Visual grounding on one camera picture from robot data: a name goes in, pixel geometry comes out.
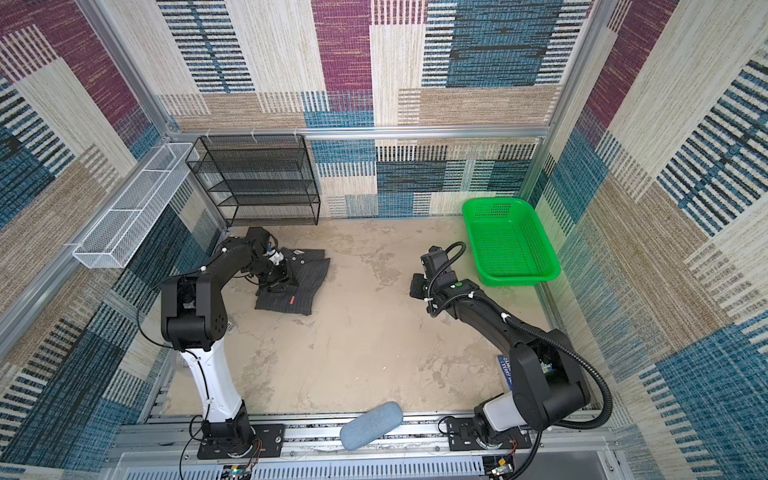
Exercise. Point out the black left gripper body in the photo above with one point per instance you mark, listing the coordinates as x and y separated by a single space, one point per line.
274 276

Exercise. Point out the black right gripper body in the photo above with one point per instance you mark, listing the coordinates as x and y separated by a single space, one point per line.
420 286

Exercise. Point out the dark pinstriped long sleeve shirt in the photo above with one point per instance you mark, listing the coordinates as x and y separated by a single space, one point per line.
305 272

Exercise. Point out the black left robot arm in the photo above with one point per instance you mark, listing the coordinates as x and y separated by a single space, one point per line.
194 322

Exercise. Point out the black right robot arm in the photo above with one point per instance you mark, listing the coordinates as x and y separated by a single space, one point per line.
548 377

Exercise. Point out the green plastic basket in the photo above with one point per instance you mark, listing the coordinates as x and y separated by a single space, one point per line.
509 244

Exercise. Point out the colourful treehouse book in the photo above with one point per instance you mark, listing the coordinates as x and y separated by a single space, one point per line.
505 368

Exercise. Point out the blue-grey fuzzy microphone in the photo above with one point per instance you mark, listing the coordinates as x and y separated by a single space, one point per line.
371 426

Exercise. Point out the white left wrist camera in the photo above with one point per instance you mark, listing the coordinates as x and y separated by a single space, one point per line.
275 256

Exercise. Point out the black wire mesh shelf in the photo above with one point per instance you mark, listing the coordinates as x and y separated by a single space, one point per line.
257 180

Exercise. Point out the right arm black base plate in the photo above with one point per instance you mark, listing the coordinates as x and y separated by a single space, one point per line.
463 435

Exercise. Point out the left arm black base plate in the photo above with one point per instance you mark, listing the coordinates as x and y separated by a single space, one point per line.
222 441

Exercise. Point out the white wire mesh tray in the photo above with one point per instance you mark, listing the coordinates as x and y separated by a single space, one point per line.
114 239

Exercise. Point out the white slotted cable duct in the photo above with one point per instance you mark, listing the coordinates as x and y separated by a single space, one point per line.
393 468

